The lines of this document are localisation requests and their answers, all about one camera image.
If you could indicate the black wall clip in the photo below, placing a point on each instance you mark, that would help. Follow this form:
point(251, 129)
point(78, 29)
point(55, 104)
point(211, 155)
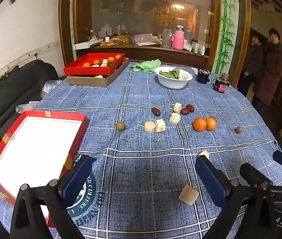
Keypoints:
point(36, 55)

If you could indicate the blue plaid tablecloth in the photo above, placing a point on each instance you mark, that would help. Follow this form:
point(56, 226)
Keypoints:
point(143, 154)

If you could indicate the glass pitcher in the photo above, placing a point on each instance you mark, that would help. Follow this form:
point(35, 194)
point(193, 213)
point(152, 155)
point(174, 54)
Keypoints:
point(166, 38)

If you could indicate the crumpled grey plastic bag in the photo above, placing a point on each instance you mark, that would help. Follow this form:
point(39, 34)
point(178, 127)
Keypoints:
point(146, 39)

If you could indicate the wooden glass cabinet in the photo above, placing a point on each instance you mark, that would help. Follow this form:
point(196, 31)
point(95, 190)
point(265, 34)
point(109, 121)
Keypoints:
point(141, 53)

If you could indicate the brown longan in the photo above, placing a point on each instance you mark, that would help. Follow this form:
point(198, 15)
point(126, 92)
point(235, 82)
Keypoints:
point(239, 129)
point(120, 126)

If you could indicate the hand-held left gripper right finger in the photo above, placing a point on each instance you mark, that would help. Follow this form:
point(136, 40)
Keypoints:
point(212, 181)

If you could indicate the red box white interior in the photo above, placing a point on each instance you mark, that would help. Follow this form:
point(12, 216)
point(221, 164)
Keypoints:
point(31, 149)

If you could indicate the small black container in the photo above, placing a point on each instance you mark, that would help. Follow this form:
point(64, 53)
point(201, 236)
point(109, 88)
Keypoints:
point(202, 77)

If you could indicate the plastic bag blue print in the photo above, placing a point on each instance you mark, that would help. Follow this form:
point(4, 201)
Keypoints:
point(49, 86)

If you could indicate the green leaves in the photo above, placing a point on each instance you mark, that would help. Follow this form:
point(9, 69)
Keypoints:
point(170, 74)

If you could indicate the white flat box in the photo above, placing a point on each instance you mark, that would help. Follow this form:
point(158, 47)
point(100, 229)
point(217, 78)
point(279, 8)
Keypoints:
point(83, 45)

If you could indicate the white bowl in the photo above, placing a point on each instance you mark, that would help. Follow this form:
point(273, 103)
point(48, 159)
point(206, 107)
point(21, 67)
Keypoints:
point(173, 82)

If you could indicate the small orange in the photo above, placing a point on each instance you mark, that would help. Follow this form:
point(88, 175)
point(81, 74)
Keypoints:
point(111, 59)
point(212, 123)
point(86, 65)
point(118, 56)
point(96, 62)
point(199, 124)

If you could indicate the clear plastic bag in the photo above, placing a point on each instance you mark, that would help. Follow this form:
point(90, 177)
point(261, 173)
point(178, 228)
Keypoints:
point(26, 106)

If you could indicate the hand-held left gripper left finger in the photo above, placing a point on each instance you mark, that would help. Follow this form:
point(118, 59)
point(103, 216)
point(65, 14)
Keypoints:
point(77, 179)

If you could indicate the brown cardboard box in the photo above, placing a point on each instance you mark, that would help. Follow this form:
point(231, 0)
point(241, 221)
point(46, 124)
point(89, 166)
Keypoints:
point(86, 81)

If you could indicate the pink thermos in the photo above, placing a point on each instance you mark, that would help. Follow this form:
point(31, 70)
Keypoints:
point(178, 39)

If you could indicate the black leather sofa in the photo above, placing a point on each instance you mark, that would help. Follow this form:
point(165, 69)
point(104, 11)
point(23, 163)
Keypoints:
point(18, 84)

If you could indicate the dark jar red label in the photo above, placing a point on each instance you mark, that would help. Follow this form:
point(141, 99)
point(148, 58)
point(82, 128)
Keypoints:
point(220, 86)

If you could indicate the dark red date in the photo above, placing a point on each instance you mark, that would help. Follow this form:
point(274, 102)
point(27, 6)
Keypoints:
point(185, 111)
point(190, 107)
point(156, 111)

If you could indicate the green cloth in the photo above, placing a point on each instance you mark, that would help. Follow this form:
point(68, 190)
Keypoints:
point(147, 66)

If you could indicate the bamboo painted panel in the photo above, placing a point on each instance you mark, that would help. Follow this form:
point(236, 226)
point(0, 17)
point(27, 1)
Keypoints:
point(227, 29)

